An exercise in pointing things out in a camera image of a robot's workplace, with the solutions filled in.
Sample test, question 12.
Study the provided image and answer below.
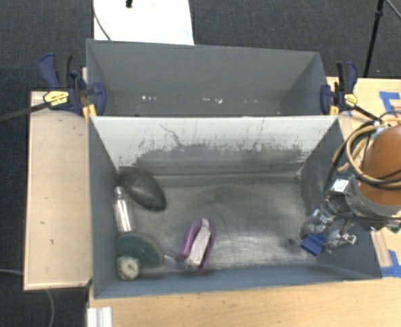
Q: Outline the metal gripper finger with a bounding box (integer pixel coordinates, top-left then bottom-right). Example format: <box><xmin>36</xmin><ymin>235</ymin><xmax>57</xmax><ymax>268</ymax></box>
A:
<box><xmin>324</xmin><ymin>230</ymin><xmax>358</xmax><ymax>254</ymax></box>
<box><xmin>299</xmin><ymin>208</ymin><xmax>327</xmax><ymax>238</ymax></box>

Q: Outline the blue block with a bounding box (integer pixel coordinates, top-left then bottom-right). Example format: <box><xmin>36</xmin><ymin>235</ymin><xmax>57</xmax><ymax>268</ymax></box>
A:
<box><xmin>300</xmin><ymin>233</ymin><xmax>326</xmax><ymax>258</ymax></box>

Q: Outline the grey metal bin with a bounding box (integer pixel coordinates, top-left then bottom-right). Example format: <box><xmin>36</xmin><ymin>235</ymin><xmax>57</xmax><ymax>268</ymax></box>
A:
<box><xmin>85</xmin><ymin>38</ymin><xmax>383</xmax><ymax>300</ymax></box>

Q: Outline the purple and white brush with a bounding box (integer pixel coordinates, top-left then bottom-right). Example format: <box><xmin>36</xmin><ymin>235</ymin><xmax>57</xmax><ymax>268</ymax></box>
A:
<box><xmin>175</xmin><ymin>217</ymin><xmax>217</xmax><ymax>276</ymax></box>

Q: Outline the dark grey oval object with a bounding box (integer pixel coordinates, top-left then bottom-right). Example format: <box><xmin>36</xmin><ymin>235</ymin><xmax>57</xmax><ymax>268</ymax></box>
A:
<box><xmin>117</xmin><ymin>168</ymin><xmax>167</xmax><ymax>213</ymax></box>

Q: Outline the clear plastic bottle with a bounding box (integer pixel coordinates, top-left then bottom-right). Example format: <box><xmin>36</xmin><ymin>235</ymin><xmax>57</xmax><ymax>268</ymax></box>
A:
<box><xmin>112</xmin><ymin>185</ymin><xmax>135</xmax><ymax>234</ymax></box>

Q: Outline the pale wood board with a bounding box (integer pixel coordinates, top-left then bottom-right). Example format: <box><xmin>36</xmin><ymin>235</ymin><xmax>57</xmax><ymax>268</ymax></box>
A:
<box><xmin>23</xmin><ymin>90</ymin><xmax>93</xmax><ymax>291</ymax></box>

